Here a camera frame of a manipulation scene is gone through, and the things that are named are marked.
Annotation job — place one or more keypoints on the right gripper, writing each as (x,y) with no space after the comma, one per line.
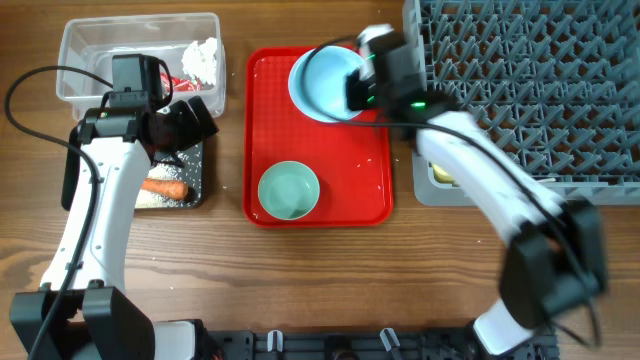
(357,95)

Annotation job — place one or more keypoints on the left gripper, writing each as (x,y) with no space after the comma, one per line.
(192,131)

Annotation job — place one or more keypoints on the red snack wrapper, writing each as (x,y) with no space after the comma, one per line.
(179,84)

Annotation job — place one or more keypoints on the light blue plate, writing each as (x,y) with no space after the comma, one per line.
(324,83)

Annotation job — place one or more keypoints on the white napkin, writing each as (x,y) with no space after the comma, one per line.
(199,61)

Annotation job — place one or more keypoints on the orange carrot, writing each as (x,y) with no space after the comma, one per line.
(172,189)

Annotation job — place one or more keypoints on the white rice pile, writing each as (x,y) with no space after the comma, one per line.
(191,174)

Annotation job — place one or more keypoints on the green bowl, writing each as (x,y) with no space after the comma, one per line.
(288,190)

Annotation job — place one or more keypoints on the yellow cup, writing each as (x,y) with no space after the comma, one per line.
(441,176)

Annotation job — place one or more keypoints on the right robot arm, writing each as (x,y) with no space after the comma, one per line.
(555,259)

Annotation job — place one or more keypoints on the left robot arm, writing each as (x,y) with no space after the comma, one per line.
(80,309)

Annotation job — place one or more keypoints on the grey dishwasher rack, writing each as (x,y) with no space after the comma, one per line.
(554,84)

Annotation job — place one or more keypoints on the black tray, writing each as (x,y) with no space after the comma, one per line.
(71,174)

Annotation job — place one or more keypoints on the red serving tray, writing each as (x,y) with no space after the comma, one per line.
(352,164)

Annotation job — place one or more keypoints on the clear plastic bin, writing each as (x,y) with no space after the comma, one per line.
(90,44)

